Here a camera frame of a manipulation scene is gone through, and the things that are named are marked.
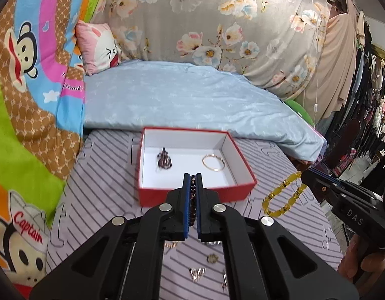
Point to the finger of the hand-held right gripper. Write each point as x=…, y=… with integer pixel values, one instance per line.
x=319, y=187
x=329, y=177

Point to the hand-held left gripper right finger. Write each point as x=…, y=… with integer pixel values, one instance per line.
x=200, y=206

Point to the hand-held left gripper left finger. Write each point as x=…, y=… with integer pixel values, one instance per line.
x=186, y=206

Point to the red cardboard box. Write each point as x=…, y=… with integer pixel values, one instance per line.
x=192, y=198

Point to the thin gold bangle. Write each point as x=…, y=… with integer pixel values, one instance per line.
x=204, y=164

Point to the dark stone brooch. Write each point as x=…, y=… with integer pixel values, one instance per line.
x=164, y=162

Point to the gold flower brooch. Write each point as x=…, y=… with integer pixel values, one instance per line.
x=212, y=258

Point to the person's right hand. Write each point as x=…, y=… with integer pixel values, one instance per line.
x=347, y=257

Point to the dark wooden chair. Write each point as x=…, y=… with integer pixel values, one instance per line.
x=342, y=143

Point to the gold earrings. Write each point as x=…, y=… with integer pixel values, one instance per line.
x=196, y=273

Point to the small gold pendant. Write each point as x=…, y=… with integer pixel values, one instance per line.
x=224, y=279

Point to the rack of hanging clothes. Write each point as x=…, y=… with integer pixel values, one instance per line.
x=378, y=84

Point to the beige hanging garment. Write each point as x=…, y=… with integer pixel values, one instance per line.
x=336, y=68

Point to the light blue quilt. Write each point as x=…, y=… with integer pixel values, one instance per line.
x=186, y=97

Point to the pink cat pillow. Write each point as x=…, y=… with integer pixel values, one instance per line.
x=95, y=47

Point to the cartoon monkey printed blanket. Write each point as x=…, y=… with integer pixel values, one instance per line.
x=23, y=115

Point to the grey floral quilt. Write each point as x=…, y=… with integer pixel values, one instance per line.
x=211, y=15

